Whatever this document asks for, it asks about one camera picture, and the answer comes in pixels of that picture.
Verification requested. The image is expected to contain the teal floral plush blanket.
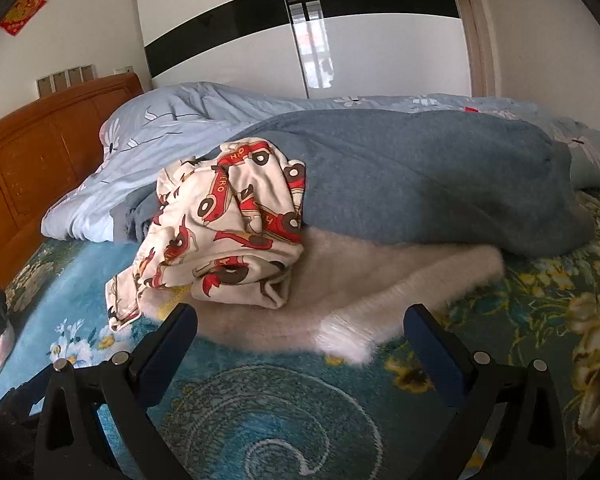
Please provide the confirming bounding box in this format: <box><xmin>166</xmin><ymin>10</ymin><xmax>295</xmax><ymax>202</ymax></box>
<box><xmin>0</xmin><ymin>190</ymin><xmax>600</xmax><ymax>480</ymax></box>

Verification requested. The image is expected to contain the red wall decoration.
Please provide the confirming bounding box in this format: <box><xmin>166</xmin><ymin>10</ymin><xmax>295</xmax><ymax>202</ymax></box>
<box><xmin>0</xmin><ymin>0</ymin><xmax>48</xmax><ymax>37</ymax></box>

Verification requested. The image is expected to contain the beige door frame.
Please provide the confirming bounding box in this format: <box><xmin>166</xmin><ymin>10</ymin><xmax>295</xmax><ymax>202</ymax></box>
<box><xmin>450</xmin><ymin>0</ymin><xmax>498</xmax><ymax>98</ymax></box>

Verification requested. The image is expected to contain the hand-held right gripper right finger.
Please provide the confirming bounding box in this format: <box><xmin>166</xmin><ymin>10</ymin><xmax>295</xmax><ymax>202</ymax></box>
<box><xmin>404</xmin><ymin>304</ymin><xmax>567</xmax><ymax>480</ymax></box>

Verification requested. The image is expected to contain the wooden headboard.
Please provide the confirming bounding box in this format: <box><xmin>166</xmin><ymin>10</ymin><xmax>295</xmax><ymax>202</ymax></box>
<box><xmin>0</xmin><ymin>71</ymin><xmax>145</xmax><ymax>291</ymax></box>

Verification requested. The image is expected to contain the grey-blue fleece garment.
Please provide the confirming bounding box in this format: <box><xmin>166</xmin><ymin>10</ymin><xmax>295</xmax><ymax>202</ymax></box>
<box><xmin>112</xmin><ymin>108</ymin><xmax>596</xmax><ymax>261</ymax></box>

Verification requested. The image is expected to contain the light blue floral duvet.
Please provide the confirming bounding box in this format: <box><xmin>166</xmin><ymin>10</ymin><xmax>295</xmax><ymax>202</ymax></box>
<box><xmin>41</xmin><ymin>81</ymin><xmax>600</xmax><ymax>243</ymax></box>

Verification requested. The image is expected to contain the white fire truck print garment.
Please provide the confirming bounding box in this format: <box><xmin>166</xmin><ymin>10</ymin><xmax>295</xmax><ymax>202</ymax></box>
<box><xmin>105</xmin><ymin>137</ymin><xmax>307</xmax><ymax>332</ymax></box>

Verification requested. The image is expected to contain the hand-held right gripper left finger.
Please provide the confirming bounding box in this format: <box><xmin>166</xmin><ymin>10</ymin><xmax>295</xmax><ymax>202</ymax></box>
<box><xmin>32</xmin><ymin>304</ymin><xmax>198</xmax><ymax>480</ymax></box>

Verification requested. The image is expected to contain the wall switch panel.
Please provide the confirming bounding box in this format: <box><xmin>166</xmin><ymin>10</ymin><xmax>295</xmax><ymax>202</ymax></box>
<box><xmin>35</xmin><ymin>63</ymin><xmax>97</xmax><ymax>100</ymax></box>

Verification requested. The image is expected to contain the white fuzzy sweater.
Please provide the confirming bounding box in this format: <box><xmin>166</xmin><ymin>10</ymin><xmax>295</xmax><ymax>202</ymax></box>
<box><xmin>140</xmin><ymin>227</ymin><xmax>505</xmax><ymax>365</ymax></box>

